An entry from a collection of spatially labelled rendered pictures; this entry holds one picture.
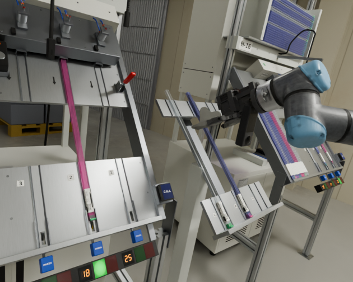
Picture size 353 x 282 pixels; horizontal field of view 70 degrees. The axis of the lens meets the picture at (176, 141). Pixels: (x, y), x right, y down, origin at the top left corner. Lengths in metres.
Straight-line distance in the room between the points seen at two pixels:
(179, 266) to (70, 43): 0.91
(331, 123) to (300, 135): 0.07
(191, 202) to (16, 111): 3.05
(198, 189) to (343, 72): 2.81
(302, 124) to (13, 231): 0.64
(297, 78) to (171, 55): 3.98
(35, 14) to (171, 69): 3.71
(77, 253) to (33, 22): 0.81
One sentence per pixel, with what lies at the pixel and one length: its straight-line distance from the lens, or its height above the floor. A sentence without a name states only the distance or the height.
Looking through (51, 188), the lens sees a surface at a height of 0.81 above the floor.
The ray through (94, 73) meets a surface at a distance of 0.90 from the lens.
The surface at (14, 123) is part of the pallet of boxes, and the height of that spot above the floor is 0.16.
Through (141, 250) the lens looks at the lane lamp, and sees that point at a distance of 0.75.
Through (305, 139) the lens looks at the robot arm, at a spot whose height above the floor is 1.05.
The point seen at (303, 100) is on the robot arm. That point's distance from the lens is 0.60.
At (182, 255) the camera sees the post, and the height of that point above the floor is 0.43.
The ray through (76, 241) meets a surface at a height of 0.73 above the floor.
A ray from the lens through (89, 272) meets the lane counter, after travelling 0.69.
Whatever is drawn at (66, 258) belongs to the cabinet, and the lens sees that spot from 1.12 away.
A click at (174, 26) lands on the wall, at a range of 4.60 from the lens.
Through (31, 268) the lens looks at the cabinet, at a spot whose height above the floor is 0.40.
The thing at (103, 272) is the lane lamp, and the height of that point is 0.65.
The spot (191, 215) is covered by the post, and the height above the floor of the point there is 0.62.
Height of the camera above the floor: 1.13
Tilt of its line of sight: 15 degrees down
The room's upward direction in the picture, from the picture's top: 10 degrees clockwise
